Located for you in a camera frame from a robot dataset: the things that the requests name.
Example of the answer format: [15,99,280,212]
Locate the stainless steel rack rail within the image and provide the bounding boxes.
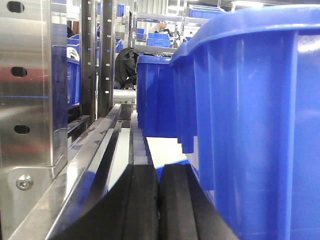
[8,104,122,240]

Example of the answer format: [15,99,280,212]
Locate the blue bin on left shelf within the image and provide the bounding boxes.
[66,34,81,106]

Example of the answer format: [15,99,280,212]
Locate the stainless steel rack post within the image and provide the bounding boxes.
[0,0,68,240]

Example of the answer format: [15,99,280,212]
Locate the black jacket on chair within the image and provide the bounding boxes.
[114,47,139,89]

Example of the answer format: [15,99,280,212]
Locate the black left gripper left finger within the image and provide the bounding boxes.
[53,164,159,240]

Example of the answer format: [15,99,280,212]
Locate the white roller track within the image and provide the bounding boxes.
[128,110,154,166]

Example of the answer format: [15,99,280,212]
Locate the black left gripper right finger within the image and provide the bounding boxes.
[159,164,238,240]

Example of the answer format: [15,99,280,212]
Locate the blue plastic bin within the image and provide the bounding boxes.
[136,55,177,138]
[172,4,320,240]

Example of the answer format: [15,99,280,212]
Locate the perforated steel upright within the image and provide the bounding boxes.
[79,0,117,123]

